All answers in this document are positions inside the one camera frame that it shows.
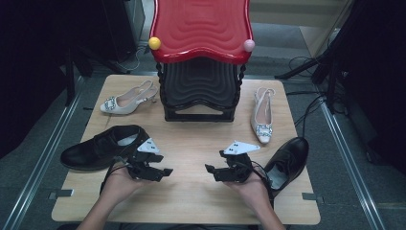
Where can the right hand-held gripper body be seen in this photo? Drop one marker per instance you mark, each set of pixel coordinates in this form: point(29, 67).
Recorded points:
point(237, 169)

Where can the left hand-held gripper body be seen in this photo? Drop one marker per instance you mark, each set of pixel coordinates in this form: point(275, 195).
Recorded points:
point(140, 167)

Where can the white heeled slingback shoe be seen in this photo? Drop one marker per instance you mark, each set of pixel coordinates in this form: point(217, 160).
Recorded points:
point(263, 131)
point(130, 108)

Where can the black leather shoe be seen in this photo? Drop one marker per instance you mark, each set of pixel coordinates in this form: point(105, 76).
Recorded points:
point(86, 153)
point(293, 153)

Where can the red and black shoe rack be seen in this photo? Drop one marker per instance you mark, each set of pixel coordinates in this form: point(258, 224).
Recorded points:
point(201, 25)

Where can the person's left hand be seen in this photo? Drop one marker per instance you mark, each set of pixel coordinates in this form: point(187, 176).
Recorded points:
point(118, 187)

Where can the person's right hand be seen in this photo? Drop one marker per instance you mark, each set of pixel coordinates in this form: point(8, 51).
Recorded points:
point(255, 193)

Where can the grey tape strip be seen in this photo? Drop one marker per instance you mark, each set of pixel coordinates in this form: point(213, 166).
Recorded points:
point(60, 193)
point(311, 196)

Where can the black metal stand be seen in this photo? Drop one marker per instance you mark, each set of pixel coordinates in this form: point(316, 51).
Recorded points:
point(69, 80)

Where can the black tripod stand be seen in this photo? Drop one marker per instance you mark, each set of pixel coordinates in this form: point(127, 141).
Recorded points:
point(319, 68)

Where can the black cabinet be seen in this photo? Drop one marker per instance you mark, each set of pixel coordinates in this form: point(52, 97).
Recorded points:
point(121, 28)

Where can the dark curtain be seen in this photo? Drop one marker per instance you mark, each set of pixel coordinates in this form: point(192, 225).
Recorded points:
point(32, 64)
point(379, 80)

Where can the metal floor rail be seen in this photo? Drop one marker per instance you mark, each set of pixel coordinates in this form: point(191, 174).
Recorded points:
point(41, 153)
point(351, 166)

